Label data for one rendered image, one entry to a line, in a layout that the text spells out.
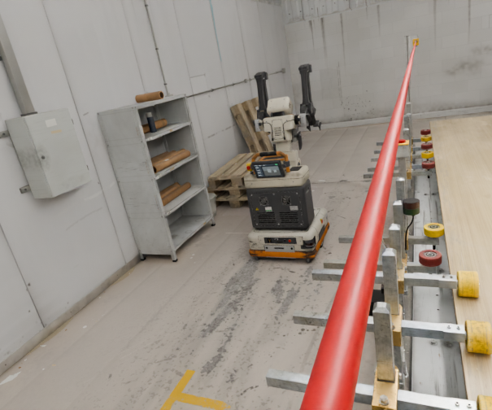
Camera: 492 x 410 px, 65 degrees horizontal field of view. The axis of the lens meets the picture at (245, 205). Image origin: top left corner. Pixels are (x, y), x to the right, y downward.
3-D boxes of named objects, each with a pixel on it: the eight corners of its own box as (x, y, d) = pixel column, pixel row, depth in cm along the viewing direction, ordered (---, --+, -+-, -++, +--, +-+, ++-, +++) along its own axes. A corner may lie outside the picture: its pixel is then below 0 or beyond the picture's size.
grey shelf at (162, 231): (141, 260, 406) (95, 112, 354) (184, 224, 482) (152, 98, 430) (176, 262, 387) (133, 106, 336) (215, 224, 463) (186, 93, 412)
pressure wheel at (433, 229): (435, 255, 166) (434, 231, 162) (420, 249, 173) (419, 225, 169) (448, 249, 169) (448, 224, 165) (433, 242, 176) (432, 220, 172)
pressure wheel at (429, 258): (419, 283, 149) (418, 257, 145) (419, 272, 156) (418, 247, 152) (442, 285, 146) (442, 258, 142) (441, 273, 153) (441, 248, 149)
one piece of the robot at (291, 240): (302, 246, 331) (302, 237, 328) (259, 244, 348) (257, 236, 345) (303, 244, 333) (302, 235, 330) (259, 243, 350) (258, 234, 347)
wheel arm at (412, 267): (324, 270, 166) (323, 261, 164) (325, 266, 169) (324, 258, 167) (436, 276, 148) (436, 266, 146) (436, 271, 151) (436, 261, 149)
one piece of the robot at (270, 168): (292, 181, 323) (285, 161, 308) (254, 183, 338) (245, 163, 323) (294, 172, 330) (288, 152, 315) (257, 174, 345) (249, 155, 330)
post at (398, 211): (398, 307, 163) (392, 202, 148) (398, 303, 166) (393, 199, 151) (407, 307, 162) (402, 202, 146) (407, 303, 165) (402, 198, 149)
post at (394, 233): (395, 345, 142) (388, 227, 126) (395, 338, 145) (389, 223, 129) (405, 346, 140) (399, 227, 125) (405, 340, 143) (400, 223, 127)
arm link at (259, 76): (251, 71, 362) (261, 70, 357) (257, 72, 374) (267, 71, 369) (257, 120, 371) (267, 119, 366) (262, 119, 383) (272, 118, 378)
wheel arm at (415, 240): (338, 245, 186) (337, 237, 185) (340, 242, 189) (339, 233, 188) (439, 246, 168) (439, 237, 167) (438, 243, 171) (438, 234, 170)
